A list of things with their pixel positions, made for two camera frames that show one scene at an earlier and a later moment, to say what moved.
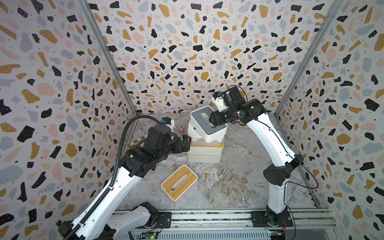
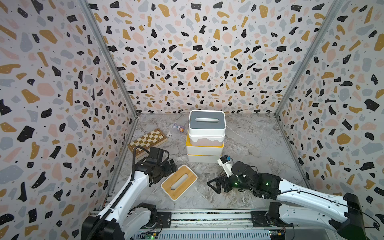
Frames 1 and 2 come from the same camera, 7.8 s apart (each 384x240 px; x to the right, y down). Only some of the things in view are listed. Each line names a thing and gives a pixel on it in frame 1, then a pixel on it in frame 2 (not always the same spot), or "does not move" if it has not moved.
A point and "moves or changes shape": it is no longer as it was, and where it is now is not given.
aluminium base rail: [308, 225] does not move
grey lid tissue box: [200, 118] moves or changes shape
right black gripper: [216, 117] → [224, 179]
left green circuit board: [148, 235] does not move
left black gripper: [180, 148] → [169, 170]
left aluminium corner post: [117, 70] does not move
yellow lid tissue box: [179, 184] does not move
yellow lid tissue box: [206, 150] does not move
